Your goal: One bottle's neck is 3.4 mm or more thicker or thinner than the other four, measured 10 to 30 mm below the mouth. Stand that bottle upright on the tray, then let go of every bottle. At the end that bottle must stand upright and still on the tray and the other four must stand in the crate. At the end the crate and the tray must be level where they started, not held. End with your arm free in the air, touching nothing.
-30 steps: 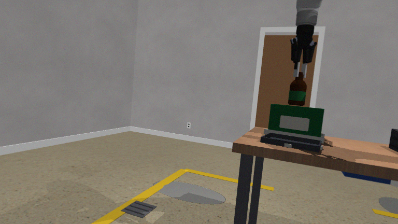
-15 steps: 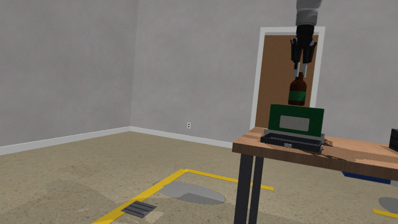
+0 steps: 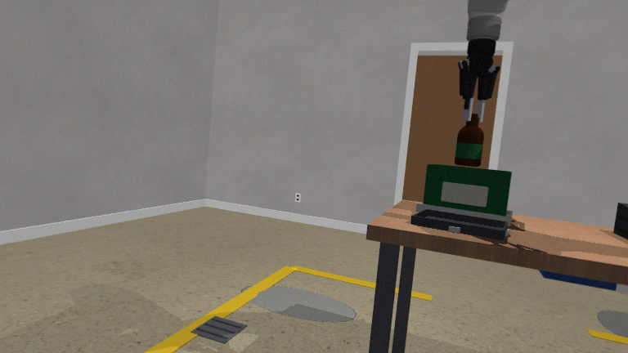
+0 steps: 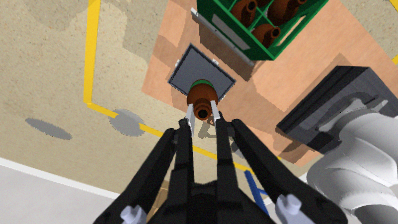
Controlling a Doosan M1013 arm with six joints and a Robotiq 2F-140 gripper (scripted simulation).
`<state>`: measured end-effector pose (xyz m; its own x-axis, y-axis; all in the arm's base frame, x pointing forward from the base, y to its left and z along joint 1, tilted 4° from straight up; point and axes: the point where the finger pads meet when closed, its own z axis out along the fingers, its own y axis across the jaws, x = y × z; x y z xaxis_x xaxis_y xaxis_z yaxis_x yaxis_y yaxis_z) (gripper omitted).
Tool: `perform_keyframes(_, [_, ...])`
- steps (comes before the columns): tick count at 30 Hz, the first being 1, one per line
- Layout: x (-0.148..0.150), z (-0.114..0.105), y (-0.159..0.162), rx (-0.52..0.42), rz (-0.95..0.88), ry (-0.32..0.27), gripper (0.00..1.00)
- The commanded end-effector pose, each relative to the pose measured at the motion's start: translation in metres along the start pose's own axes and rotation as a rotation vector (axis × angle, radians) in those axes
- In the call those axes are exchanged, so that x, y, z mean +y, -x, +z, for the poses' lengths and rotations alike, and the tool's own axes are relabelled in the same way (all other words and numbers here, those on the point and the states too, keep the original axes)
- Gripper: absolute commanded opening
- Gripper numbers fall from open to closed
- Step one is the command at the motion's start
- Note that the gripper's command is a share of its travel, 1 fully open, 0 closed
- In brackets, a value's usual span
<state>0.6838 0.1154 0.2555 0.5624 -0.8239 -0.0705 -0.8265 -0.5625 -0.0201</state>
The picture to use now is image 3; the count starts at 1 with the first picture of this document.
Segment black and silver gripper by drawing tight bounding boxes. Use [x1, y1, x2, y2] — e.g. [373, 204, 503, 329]
[458, 38, 500, 123]

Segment green plastic crate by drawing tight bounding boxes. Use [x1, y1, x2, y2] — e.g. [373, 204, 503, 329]
[423, 164, 510, 216]

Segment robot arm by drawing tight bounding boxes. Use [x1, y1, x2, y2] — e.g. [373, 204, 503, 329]
[466, 0, 508, 41]

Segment brown glass bottle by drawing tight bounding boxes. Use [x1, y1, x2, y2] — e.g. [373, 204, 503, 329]
[455, 114, 484, 167]

